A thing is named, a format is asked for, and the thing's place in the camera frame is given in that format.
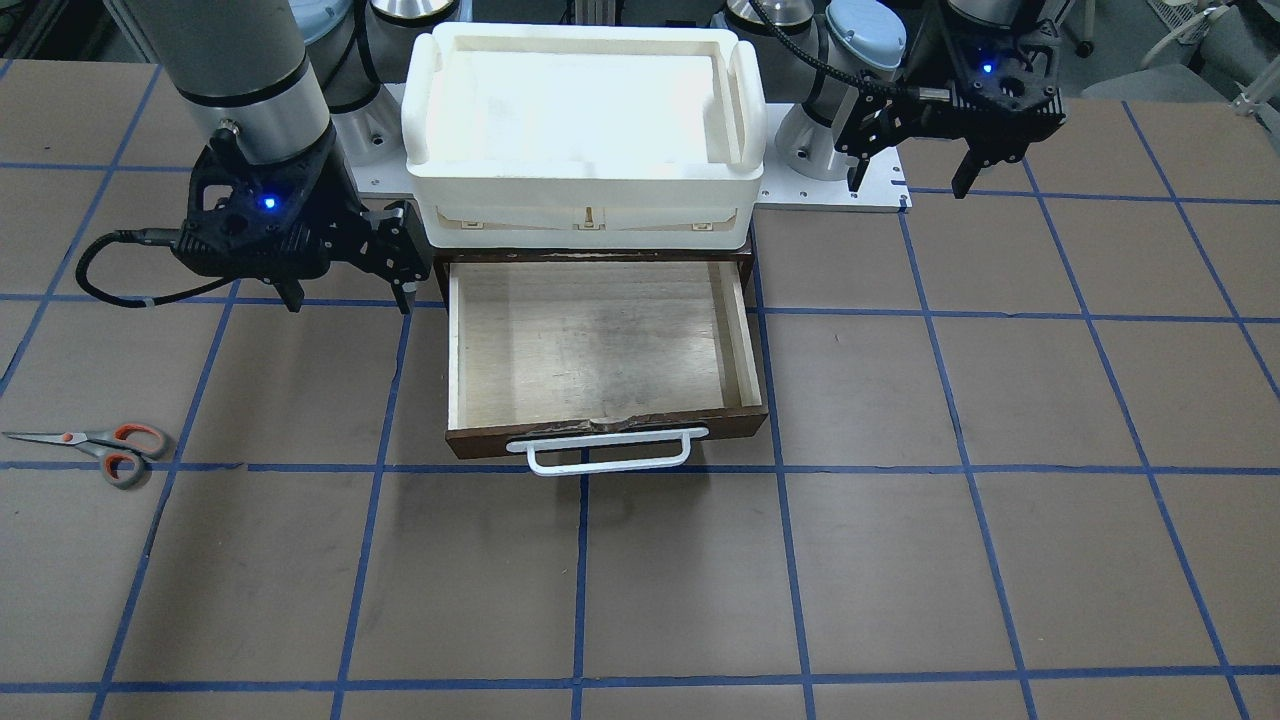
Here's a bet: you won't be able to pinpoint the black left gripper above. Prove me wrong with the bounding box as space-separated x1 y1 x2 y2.
835 26 1068 199

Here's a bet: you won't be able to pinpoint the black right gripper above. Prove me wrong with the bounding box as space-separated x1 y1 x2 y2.
172 128 433 315

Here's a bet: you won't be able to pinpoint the wooden drawer with white handle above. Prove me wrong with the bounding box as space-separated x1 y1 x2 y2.
445 259 767 477

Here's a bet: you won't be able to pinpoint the orange grey scissors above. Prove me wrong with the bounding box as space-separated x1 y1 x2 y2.
3 421 173 489

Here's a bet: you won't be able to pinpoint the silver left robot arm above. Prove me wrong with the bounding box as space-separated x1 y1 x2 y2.
710 1 1068 199

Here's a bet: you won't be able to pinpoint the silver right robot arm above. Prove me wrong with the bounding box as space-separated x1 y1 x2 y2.
76 1 457 315

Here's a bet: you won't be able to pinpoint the dark brown drawer cabinet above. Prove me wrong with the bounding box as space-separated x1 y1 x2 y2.
431 225 756 306

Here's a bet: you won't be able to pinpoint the white plastic tray box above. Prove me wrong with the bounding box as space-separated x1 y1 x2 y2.
401 23 768 251

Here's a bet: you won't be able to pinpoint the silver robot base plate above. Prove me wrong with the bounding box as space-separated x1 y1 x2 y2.
351 102 913 213

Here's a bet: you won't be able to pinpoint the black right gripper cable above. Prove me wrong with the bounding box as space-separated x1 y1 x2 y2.
74 231 241 309

